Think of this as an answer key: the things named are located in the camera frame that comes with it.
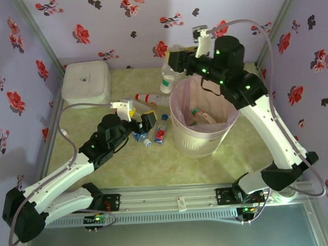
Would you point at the crushed bottle blue label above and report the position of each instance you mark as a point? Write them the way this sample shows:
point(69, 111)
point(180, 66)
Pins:
point(143, 139)

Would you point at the clear tape roll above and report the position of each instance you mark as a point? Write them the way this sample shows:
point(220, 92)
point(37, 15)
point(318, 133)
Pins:
point(289, 197)

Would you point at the small circuit board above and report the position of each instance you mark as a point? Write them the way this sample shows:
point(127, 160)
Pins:
point(246, 209)
point(96, 219)

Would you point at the long clear square bottle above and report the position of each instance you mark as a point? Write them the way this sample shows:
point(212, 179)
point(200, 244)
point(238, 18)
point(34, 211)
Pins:
point(144, 106)

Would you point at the blue cap bottle red label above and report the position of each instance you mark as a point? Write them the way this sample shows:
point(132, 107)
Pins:
point(160, 134)

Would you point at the aluminium corner post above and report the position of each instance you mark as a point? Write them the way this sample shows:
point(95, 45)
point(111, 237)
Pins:
point(278, 24)
point(38, 33)

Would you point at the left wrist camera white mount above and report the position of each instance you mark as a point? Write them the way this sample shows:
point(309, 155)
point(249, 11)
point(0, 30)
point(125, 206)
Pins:
point(122, 108)

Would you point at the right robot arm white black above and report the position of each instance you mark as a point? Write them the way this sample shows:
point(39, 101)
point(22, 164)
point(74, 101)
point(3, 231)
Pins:
point(276, 140)

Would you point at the clear bottle red cap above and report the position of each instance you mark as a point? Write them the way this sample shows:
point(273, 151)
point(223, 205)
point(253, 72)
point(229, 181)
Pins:
point(152, 98)

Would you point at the clear bottle green label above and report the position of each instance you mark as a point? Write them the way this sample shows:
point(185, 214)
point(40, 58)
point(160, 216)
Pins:
point(166, 83)

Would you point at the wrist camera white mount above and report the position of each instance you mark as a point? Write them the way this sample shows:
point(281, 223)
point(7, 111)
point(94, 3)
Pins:
point(204, 45)
point(122, 108)

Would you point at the green cap bottle red label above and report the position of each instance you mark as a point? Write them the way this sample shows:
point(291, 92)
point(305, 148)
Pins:
point(203, 115)

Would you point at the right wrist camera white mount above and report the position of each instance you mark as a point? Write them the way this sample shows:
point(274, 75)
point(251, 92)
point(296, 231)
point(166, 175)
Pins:
point(204, 45)

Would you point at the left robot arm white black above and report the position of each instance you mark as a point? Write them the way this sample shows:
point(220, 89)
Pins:
point(60, 179)

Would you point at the white plastic storage box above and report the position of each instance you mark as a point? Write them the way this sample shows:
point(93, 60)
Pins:
point(86, 82)

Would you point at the clear bottle white cap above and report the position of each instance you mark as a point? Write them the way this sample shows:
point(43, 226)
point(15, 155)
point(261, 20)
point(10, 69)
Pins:
point(63, 132)

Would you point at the small white red tag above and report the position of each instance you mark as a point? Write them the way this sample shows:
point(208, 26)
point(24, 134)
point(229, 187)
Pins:
point(181, 204)

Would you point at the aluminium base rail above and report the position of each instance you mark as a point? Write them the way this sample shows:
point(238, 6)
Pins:
point(156, 199)

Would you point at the white plastic waste bin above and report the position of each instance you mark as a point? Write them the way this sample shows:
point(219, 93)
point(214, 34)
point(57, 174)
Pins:
point(195, 143)

